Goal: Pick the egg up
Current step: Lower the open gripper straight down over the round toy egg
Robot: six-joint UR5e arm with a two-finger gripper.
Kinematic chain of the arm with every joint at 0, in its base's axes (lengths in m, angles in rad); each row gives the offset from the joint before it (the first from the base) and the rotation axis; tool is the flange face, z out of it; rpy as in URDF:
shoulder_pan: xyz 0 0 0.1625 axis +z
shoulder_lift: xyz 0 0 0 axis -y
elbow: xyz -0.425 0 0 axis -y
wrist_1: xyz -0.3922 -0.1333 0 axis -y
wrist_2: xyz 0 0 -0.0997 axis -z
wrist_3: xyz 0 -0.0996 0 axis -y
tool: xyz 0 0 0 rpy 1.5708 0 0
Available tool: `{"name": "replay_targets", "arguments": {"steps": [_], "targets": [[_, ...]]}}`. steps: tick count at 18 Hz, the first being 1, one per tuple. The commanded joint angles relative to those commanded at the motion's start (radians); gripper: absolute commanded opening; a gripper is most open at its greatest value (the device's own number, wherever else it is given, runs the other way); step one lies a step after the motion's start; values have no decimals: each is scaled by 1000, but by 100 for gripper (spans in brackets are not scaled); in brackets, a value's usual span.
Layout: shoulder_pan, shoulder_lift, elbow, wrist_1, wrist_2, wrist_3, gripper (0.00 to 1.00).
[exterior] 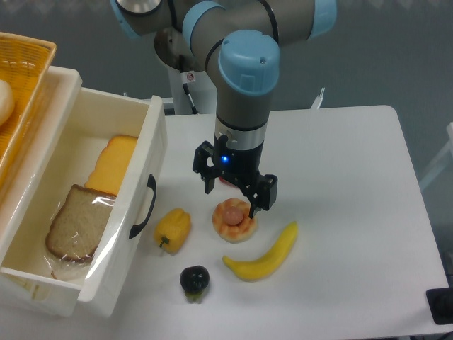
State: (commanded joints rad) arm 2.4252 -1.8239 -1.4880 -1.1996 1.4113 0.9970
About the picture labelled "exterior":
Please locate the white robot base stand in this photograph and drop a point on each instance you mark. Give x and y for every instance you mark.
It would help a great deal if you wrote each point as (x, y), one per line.
(192, 92)

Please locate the black device at table edge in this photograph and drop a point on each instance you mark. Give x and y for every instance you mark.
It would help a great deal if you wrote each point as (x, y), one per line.
(440, 304)

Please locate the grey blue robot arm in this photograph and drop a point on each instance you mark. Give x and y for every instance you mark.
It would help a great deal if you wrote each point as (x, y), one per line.
(239, 49)

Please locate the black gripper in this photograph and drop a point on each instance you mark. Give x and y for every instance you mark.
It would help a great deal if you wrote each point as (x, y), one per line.
(238, 167)

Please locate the yellow bell pepper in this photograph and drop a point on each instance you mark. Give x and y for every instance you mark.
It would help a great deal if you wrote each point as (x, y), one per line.
(172, 230)

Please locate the black drawer handle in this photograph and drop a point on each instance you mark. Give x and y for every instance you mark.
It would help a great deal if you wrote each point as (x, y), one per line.
(147, 207)

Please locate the white plastic drawer box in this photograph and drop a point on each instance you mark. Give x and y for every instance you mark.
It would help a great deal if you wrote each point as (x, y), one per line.
(74, 126)

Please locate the yellow banana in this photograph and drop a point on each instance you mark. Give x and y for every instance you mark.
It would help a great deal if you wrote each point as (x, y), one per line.
(267, 264)

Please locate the dark purple mangosteen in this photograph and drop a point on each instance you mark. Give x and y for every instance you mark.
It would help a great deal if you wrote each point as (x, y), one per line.
(195, 281)

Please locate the brown bread slice in wrap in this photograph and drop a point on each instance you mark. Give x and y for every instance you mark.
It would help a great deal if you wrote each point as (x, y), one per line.
(78, 227)

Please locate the white bun in basket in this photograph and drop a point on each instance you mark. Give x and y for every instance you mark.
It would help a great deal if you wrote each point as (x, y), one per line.
(7, 102)

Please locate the yellow wicker basket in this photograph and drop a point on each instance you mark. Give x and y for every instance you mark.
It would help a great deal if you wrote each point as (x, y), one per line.
(24, 64)

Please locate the sausage pastry bun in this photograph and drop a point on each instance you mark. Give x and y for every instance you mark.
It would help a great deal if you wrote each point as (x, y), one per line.
(231, 220)

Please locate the orange toast slice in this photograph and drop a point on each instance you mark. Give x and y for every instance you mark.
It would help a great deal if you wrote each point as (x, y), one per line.
(111, 165)

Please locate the white chair frame right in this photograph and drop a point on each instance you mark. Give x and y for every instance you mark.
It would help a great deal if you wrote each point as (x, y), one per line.
(438, 163)

